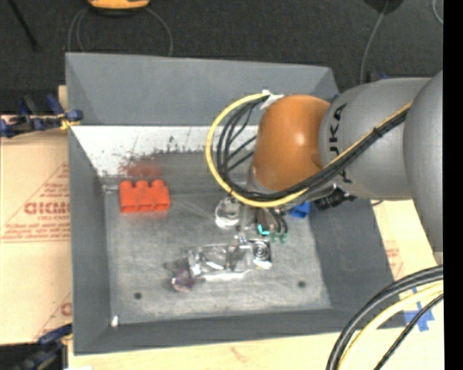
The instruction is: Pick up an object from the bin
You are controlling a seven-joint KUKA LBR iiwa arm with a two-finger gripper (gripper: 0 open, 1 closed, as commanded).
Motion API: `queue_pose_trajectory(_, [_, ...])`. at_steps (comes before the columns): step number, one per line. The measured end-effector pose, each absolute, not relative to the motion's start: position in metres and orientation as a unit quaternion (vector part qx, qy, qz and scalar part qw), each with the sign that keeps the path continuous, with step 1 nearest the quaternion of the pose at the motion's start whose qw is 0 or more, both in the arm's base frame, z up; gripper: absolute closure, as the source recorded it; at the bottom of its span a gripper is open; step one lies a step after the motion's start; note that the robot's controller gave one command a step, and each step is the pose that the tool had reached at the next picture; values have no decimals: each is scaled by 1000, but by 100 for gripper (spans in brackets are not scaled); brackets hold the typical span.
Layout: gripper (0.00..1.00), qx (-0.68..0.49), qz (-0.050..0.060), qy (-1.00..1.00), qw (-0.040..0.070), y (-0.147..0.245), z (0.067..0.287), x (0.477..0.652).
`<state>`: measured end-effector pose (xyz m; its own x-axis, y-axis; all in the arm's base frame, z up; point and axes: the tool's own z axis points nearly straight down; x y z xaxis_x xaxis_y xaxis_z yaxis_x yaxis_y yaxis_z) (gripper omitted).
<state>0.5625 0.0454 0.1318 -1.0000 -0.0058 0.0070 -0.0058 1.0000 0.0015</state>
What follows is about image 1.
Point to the black cylinder on white bracket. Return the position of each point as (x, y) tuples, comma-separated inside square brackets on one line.
[(332, 199)]

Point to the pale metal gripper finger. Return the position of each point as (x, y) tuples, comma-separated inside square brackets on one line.
[(216, 252), (261, 249)]

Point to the orange-red toy brick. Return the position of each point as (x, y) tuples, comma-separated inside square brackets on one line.
[(143, 197)]

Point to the clear glass cup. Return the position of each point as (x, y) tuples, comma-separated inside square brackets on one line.
[(224, 215)]

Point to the small white piece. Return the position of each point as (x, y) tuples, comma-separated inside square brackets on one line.
[(115, 321)]

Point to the grey metal bin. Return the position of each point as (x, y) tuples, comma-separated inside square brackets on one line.
[(146, 241)]

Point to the brown cardboard board, red print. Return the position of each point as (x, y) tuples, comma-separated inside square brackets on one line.
[(31, 245)]

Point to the clear crumpled plastic, purple bit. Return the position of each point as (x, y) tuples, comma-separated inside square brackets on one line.
[(182, 278)]

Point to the blue block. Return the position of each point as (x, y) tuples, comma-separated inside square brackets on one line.
[(301, 209)]

